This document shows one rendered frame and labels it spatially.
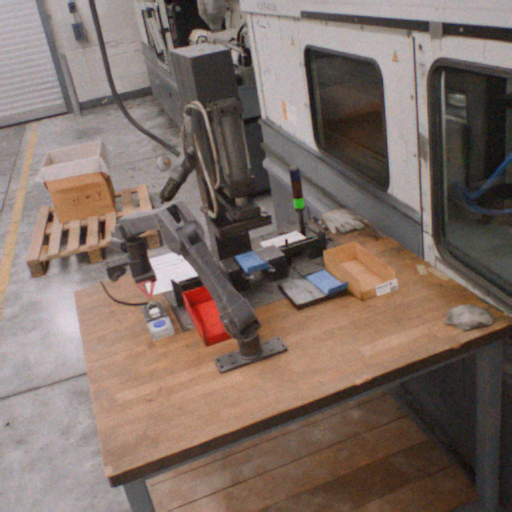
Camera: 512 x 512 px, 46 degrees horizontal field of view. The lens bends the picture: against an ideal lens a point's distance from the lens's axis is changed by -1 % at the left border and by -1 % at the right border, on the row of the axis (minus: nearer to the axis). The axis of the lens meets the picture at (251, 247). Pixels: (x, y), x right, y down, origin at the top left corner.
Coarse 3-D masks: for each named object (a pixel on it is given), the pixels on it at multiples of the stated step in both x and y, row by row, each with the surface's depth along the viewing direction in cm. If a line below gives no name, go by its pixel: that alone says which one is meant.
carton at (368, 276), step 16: (336, 256) 203; (352, 256) 205; (368, 256) 195; (336, 272) 194; (352, 272) 198; (368, 272) 196; (384, 272) 188; (352, 288) 185; (368, 288) 187; (384, 288) 183
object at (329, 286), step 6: (324, 270) 198; (306, 276) 196; (312, 276) 196; (318, 276) 195; (324, 276) 194; (330, 276) 194; (312, 282) 192; (318, 282) 192; (324, 282) 191; (330, 282) 190; (336, 282) 190; (324, 288) 188; (330, 288) 182; (336, 288) 184; (342, 288) 186; (330, 294) 185
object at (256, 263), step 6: (252, 252) 204; (240, 258) 201; (252, 258) 200; (258, 258) 199; (240, 264) 197; (246, 264) 197; (252, 264) 196; (258, 264) 190; (264, 264) 191; (246, 270) 193; (252, 270) 191; (258, 270) 192
